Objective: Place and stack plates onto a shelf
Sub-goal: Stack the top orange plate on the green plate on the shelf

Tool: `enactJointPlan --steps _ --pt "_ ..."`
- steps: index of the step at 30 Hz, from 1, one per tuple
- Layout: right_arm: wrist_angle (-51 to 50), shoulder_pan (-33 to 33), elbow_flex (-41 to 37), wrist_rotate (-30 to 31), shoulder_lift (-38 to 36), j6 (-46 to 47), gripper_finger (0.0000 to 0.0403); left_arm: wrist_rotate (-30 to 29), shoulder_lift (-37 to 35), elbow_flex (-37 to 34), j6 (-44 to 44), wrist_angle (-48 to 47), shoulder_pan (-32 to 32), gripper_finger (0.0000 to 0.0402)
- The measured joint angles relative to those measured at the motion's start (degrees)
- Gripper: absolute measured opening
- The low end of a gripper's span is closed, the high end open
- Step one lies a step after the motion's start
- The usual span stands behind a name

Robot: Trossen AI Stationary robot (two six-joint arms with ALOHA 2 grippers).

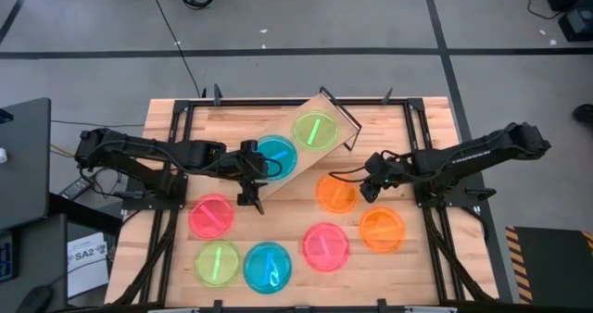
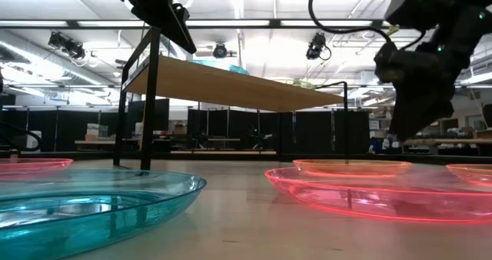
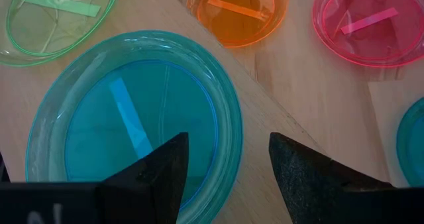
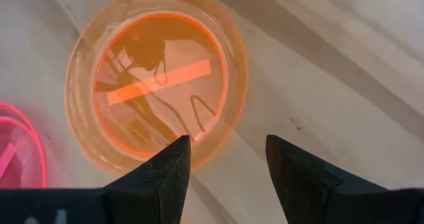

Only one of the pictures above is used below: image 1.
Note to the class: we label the wooden tray board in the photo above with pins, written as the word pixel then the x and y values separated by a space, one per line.
pixel 306 165

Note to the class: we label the dark keypad device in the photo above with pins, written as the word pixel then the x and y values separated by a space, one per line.
pixel 7 257

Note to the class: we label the black computer mouse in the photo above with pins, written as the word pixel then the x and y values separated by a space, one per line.
pixel 34 300

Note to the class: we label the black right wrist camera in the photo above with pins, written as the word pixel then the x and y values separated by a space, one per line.
pixel 375 161

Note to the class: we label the person's shoe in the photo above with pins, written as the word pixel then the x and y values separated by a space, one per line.
pixel 584 114

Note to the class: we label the blue transparent plastic plate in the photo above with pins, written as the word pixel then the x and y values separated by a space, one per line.
pixel 287 147
pixel 267 268

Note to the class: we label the pink transparent plastic plate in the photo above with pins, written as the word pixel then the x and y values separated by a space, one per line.
pixel 325 248
pixel 210 216

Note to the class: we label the black power adapter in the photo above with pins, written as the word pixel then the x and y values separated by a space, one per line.
pixel 76 188

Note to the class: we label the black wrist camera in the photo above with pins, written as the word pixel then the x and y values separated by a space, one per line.
pixel 249 146
pixel 375 161

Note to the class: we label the white printed paper sheet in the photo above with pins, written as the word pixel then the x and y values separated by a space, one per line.
pixel 88 271

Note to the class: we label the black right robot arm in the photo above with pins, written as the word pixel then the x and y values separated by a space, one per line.
pixel 472 158

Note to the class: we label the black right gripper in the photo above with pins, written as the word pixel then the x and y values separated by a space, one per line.
pixel 394 171

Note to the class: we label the orange transparent plastic plate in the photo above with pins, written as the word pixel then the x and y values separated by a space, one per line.
pixel 338 199
pixel 382 229

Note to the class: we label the dark grey desk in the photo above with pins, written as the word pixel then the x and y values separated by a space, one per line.
pixel 23 165

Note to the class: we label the green transparent plastic plate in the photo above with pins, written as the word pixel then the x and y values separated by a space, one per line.
pixel 324 137
pixel 217 264

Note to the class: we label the black desk beam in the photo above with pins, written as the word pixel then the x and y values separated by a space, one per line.
pixel 79 211

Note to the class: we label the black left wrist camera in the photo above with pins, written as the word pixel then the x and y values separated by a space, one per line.
pixel 249 146

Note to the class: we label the small white desk item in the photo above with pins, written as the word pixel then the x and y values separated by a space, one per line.
pixel 2 155

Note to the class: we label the black mat hazard stripes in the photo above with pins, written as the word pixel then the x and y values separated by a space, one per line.
pixel 556 266

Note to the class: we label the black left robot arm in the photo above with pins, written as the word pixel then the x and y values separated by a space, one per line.
pixel 139 146

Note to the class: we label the black table-level camera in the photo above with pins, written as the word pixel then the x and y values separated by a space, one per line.
pixel 302 309

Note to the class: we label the black metal rig frame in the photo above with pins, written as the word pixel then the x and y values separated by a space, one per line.
pixel 296 102

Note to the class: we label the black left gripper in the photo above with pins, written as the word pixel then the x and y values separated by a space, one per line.
pixel 252 171

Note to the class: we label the black table clamp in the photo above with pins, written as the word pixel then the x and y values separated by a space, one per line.
pixel 382 305
pixel 217 306
pixel 204 93
pixel 217 94
pixel 387 96

